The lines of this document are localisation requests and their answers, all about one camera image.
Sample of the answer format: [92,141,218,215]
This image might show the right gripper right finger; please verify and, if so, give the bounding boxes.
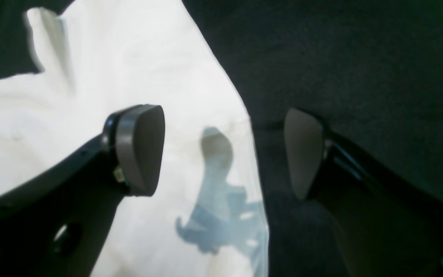
[284,108,443,277]

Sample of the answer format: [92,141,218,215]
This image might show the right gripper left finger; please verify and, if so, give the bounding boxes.
[0,105,165,277]

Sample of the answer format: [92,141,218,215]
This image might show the white T-shirt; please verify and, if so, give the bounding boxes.
[0,0,269,277]

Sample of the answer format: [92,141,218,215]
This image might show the black table cloth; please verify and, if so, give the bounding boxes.
[0,0,443,277]

